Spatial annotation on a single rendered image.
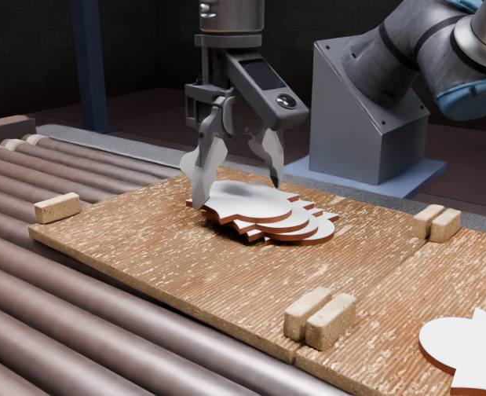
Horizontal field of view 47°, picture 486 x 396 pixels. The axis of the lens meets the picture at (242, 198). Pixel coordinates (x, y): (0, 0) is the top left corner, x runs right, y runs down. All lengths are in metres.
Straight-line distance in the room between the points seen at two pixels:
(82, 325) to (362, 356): 0.26
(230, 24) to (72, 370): 0.39
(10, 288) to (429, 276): 0.45
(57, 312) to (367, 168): 0.67
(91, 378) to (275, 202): 0.32
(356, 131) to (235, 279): 0.55
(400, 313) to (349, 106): 0.59
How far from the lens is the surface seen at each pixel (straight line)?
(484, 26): 0.92
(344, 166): 1.11
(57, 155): 1.13
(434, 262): 0.66
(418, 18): 1.04
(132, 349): 0.53
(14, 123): 1.30
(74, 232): 0.73
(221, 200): 0.70
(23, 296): 0.64
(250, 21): 0.65
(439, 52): 0.98
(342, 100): 1.08
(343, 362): 0.48
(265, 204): 0.69
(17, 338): 0.57
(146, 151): 1.13
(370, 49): 1.08
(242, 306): 0.55
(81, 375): 0.51
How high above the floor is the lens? 1.22
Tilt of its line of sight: 21 degrees down
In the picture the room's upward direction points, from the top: straight up
